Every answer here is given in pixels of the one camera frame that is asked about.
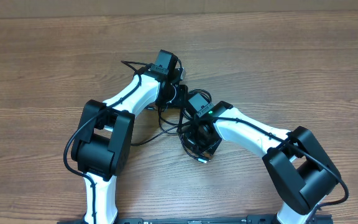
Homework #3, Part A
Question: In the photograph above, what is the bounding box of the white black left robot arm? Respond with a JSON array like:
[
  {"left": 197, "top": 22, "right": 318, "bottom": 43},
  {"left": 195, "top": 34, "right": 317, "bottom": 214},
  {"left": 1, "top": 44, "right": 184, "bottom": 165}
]
[{"left": 63, "top": 50, "right": 185, "bottom": 223}]

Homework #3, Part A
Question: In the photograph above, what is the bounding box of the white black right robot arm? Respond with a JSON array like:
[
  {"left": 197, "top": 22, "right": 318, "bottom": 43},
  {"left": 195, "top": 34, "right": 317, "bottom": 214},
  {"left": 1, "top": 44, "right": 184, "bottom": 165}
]
[{"left": 178, "top": 93, "right": 349, "bottom": 223}]

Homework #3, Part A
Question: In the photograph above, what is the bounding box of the black USB-C cable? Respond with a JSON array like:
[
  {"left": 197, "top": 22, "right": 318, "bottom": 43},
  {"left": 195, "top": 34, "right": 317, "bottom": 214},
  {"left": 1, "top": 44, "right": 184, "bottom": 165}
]
[{"left": 131, "top": 105, "right": 192, "bottom": 147}]

